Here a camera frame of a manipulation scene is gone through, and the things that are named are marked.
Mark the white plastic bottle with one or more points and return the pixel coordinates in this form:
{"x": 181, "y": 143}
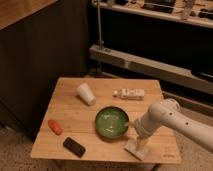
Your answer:
{"x": 129, "y": 94}

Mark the dark wooden cabinet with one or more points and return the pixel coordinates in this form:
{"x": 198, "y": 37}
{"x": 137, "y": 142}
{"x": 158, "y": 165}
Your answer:
{"x": 34, "y": 53}

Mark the black rectangular phone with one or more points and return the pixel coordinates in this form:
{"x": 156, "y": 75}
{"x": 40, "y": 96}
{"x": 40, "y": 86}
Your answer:
{"x": 74, "y": 147}

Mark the white paper cup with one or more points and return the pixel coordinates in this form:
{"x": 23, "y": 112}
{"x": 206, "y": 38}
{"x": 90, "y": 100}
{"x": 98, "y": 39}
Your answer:
{"x": 86, "y": 94}

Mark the grey metal shelf rack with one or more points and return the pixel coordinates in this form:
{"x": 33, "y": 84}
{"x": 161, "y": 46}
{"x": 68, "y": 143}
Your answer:
{"x": 166, "y": 72}

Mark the small wooden table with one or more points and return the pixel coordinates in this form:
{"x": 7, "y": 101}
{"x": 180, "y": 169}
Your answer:
{"x": 77, "y": 119}

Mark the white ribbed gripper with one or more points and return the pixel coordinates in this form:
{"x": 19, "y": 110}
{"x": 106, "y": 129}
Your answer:
{"x": 144, "y": 127}

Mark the orange carrot toy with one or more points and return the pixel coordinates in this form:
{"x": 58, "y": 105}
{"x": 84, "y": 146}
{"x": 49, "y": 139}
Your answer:
{"x": 55, "y": 127}

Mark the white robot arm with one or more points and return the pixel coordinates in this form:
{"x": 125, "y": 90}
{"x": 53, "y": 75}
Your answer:
{"x": 167, "y": 113}

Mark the white sponge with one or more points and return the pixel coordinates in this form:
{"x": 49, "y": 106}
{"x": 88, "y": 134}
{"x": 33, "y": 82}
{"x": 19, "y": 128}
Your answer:
{"x": 130, "y": 147}

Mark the green ceramic bowl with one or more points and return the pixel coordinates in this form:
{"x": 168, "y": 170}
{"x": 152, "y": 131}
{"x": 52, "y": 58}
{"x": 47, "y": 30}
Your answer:
{"x": 111, "y": 122}

